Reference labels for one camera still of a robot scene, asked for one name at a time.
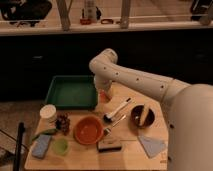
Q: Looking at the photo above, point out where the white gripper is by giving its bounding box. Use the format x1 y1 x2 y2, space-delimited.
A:
94 76 113 101

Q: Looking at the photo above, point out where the red apple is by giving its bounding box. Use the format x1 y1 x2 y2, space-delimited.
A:
99 91 109 103

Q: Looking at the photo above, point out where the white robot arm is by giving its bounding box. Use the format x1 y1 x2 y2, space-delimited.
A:
89 48 213 171

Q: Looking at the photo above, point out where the green plastic tray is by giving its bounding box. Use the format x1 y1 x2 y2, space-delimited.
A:
45 75 98 110

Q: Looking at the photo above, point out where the dark brown bowl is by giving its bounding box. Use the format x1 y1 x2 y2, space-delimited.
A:
131 104 155 128

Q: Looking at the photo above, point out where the silver fork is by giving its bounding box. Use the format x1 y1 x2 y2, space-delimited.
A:
104 115 126 136

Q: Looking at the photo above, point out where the yellow banana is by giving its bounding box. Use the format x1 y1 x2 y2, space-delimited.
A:
139 104 150 126

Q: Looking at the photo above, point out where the orange bowl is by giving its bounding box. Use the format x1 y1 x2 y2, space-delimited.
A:
73 116 104 145

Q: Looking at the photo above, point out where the black whiteboard eraser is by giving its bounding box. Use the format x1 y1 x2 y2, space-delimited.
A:
97 138 122 152

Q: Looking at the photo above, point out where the dark grapes bunch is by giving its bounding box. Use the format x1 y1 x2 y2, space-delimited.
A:
55 114 70 135

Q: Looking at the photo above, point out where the white cup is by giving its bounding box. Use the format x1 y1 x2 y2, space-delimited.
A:
40 104 57 123

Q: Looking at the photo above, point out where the blue cloth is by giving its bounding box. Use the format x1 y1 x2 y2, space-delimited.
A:
138 135 167 158

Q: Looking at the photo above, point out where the green chili pepper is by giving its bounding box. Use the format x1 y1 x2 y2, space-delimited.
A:
32 129 58 142

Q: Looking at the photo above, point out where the small green cup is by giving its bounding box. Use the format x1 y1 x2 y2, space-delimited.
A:
52 138 68 155

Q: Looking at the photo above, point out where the blue sponge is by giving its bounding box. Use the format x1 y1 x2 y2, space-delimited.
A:
32 134 51 159

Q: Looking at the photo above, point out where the black pole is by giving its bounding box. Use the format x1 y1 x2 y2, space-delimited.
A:
13 122 25 171

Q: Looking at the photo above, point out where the black bag on shelf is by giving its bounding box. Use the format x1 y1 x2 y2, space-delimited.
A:
0 0 52 27

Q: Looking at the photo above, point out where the white handled brush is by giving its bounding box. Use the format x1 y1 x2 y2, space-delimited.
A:
103 98 131 122

